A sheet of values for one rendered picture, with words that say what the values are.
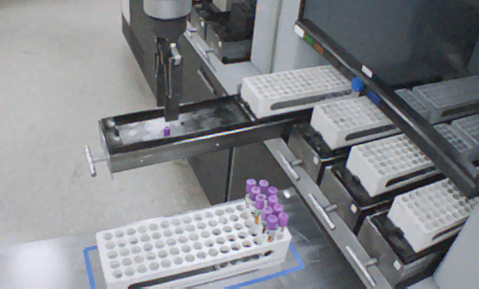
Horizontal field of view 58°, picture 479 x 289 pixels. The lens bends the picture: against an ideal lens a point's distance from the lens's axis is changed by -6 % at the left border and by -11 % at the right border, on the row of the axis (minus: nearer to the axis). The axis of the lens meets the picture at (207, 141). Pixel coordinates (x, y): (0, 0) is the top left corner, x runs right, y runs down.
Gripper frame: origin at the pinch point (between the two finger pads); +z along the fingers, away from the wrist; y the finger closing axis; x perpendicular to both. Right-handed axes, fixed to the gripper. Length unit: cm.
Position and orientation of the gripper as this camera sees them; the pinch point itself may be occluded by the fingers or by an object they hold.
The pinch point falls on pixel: (166, 100)
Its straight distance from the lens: 98.9
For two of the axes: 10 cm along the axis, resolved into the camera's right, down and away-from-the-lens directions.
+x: -9.3, 1.9, -3.0
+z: -0.5, 7.7, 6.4
